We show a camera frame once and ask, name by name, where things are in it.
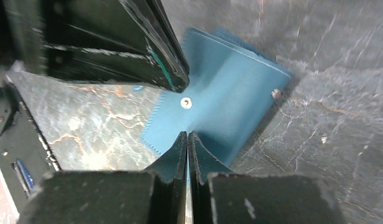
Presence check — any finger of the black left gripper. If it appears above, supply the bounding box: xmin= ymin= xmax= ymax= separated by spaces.
xmin=40 ymin=0 xmax=189 ymax=93

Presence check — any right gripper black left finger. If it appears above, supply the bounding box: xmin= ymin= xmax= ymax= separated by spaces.
xmin=20 ymin=132 xmax=188 ymax=224

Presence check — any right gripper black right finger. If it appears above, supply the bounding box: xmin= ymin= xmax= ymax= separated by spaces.
xmin=188 ymin=132 xmax=344 ymax=224

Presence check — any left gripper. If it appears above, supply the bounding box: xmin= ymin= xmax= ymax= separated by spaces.
xmin=0 ymin=0 xmax=46 ymax=77

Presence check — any blue card holder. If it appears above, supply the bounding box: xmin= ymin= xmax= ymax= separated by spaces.
xmin=140 ymin=28 xmax=293 ymax=165

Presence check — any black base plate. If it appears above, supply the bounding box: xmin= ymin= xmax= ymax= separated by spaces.
xmin=0 ymin=80 xmax=61 ymax=212

